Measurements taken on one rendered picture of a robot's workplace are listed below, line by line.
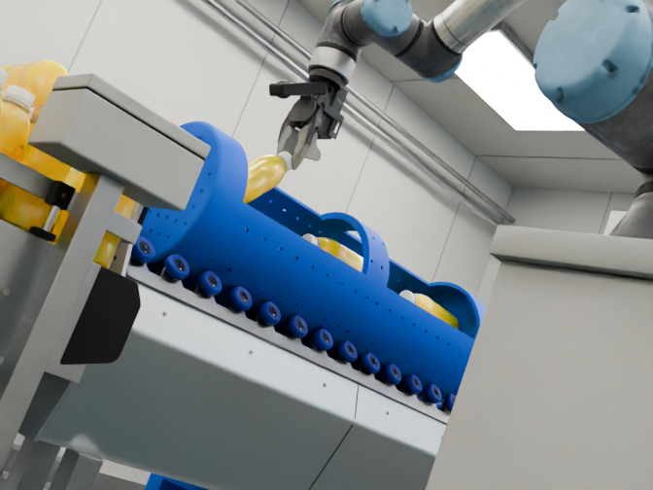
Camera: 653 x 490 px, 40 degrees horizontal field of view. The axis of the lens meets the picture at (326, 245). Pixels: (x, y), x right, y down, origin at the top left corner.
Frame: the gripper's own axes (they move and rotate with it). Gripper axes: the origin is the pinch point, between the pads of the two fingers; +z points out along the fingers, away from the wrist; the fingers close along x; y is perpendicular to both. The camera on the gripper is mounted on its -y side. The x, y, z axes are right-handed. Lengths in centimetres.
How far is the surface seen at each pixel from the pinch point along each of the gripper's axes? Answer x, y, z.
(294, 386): -12.8, 11.2, 40.7
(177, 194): -33, -40, 24
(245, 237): -13.2, -12.2, 20.5
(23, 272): -22, -51, 41
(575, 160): 235, 435, -214
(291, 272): -12.7, 0.7, 22.0
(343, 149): 326, 291, -149
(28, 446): 8, -23, 66
